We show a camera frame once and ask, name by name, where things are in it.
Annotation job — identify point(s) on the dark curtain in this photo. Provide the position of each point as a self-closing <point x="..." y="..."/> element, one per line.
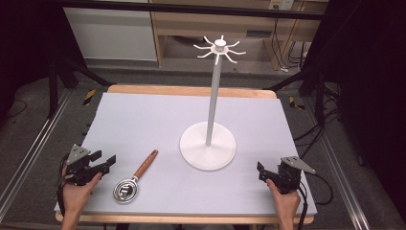
<point x="373" y="96"/>
<point x="22" y="48"/>

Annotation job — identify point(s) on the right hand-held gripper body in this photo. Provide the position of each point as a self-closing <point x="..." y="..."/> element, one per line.
<point x="288" y="179"/>

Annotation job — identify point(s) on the wooden desk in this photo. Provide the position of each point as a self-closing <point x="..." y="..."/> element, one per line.
<point x="198" y="27"/>

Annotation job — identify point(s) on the person's left hand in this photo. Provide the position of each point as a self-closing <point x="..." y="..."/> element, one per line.
<point x="76" y="196"/>

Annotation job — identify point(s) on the black frame crossbar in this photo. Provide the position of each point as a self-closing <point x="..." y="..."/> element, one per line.
<point x="191" y="9"/>

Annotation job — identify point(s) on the white power strip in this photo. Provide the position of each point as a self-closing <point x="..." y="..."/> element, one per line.
<point x="281" y="4"/>

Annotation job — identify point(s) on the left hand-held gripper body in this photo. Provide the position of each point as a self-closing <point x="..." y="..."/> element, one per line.
<point x="78" y="171"/>

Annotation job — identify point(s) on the black stand leg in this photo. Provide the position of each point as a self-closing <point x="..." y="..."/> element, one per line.
<point x="319" y="96"/>
<point x="52" y="86"/>

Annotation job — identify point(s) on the white hook stand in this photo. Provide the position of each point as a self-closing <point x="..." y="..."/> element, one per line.
<point x="209" y="153"/>

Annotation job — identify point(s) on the wooden table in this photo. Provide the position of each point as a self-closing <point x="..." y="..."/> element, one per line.
<point x="191" y="90"/>

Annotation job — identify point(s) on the white cabinet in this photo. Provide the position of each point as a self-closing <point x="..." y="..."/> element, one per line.
<point x="108" y="35"/>

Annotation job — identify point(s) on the aluminium floor rail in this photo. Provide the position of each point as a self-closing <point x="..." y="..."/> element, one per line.
<point x="35" y="143"/>
<point x="338" y="172"/>

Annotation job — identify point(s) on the person's right hand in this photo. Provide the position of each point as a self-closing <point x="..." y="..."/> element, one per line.
<point x="287" y="202"/>

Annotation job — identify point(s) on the light grey table mat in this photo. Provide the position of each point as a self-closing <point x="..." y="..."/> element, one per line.
<point x="143" y="127"/>

